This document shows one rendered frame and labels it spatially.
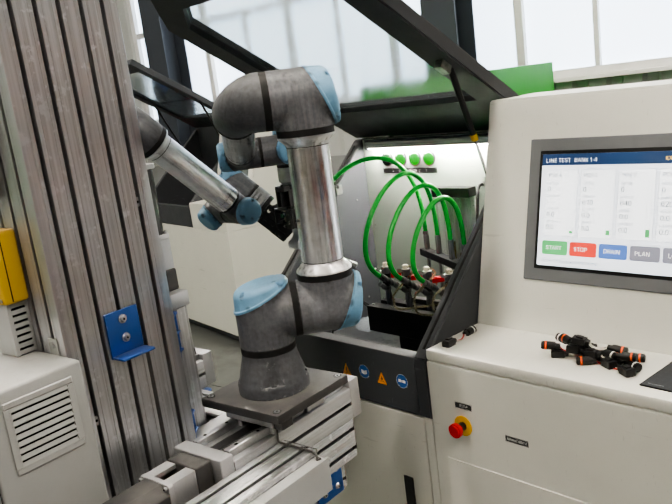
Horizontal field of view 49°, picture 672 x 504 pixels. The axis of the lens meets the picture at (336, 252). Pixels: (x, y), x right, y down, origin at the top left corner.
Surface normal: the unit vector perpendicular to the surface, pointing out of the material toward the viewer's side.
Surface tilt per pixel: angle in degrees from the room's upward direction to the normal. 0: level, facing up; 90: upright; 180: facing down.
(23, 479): 90
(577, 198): 76
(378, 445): 90
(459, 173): 90
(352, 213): 90
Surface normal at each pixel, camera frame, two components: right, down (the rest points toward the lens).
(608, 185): -0.73, 0.00
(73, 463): 0.77, 0.04
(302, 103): 0.14, 0.21
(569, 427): -0.72, 0.24
